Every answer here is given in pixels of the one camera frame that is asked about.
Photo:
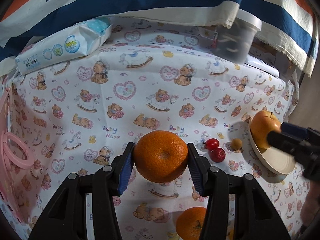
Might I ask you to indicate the red cherry tomato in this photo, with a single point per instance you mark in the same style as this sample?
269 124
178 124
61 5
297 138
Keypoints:
212 144

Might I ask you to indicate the person's hand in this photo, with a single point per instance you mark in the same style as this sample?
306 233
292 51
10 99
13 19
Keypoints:
311 204

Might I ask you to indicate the baby bear print cloth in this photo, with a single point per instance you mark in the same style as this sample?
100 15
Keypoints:
78 115

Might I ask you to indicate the striped Paris towel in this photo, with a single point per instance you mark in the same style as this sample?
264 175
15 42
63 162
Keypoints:
289 26

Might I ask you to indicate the baby wipes pack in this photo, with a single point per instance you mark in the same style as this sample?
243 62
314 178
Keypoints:
70 43

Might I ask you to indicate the clear plastic lidded container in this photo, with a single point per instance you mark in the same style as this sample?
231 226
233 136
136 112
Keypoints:
233 44

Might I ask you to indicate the pink plastic hanger toy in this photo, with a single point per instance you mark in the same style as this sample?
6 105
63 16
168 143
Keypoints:
8 159

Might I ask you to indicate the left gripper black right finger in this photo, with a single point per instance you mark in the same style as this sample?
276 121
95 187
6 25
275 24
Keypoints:
255 215

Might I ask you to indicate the cream round plate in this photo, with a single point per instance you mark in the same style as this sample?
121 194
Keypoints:
272 158

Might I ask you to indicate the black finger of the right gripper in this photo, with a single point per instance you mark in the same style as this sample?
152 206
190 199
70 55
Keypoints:
301 143

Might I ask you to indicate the red small fruit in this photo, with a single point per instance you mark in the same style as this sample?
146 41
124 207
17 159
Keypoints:
217 155

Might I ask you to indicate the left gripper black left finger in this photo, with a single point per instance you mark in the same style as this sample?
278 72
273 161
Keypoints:
64 217

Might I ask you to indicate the orange mandarin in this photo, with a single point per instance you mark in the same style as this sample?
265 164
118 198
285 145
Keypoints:
190 223
160 156

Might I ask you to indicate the large yellow apple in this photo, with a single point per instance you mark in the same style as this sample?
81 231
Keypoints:
263 123

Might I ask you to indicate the brown longan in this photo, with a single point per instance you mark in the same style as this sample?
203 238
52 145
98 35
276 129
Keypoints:
236 144

